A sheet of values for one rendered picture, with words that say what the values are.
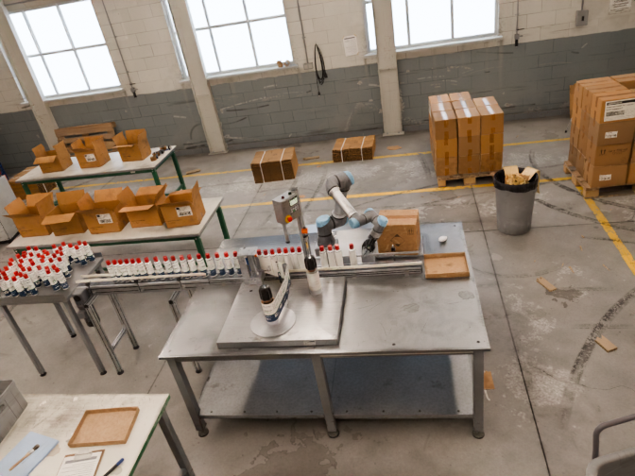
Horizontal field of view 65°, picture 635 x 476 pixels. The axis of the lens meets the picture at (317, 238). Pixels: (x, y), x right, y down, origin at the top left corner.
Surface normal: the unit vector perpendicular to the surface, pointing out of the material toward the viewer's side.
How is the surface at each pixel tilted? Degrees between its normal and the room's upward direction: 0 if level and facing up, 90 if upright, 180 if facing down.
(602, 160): 91
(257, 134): 90
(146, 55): 90
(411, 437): 0
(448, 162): 87
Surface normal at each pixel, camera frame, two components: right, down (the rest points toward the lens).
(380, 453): -0.16, -0.85
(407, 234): -0.25, 0.52
